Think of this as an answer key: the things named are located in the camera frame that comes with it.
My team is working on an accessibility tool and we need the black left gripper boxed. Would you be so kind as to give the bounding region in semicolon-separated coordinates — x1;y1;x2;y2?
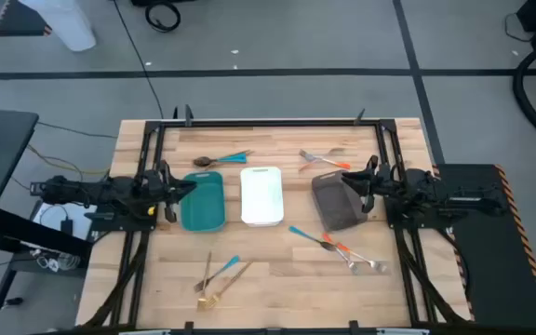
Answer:
142;160;198;223

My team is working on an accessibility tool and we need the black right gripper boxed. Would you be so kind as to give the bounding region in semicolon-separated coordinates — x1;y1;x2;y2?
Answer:
342;154;395;215

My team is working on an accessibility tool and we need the teal plastic bin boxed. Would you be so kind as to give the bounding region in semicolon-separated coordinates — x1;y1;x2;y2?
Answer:
180;170;226;233

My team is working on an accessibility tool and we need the grey translucent plastic bin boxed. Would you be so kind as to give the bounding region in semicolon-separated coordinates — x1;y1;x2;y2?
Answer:
311;169;368;233

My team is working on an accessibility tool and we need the white plastic bin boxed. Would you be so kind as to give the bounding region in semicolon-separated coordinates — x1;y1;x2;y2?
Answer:
240;166;285;228

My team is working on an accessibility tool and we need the white board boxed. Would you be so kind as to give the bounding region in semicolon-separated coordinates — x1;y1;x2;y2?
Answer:
32;200;100;242

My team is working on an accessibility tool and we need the white label strip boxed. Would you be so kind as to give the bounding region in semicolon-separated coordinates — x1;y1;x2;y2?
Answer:
117;328;172;335
376;328;431;335

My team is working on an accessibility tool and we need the large black hazard-striped mat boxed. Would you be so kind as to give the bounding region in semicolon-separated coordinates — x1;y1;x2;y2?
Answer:
436;163;536;330

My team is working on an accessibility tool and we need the white plastic stand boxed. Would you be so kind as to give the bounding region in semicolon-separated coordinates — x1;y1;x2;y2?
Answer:
18;0;97;52

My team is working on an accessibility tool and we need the small black hazard-striped mat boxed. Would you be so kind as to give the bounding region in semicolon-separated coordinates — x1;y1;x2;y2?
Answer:
0;0;53;38

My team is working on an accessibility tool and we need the black aluminium rig frame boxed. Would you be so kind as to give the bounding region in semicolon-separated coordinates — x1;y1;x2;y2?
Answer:
77;118;474;335

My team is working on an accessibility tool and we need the long black floor cable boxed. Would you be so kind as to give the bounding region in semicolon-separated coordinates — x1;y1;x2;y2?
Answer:
112;0;165;120

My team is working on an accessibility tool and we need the white cable bundle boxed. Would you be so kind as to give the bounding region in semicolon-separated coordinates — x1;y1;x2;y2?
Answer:
29;248;82;274

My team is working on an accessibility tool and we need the black shelf frame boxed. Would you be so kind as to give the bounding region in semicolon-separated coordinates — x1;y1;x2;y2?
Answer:
0;208;93;311

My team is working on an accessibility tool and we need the coiled black cable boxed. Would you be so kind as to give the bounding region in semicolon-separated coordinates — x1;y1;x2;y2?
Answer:
144;1;182;34

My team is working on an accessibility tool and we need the thin black looped cable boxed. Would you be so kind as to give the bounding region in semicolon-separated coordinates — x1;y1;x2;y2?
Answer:
503;11;535;44

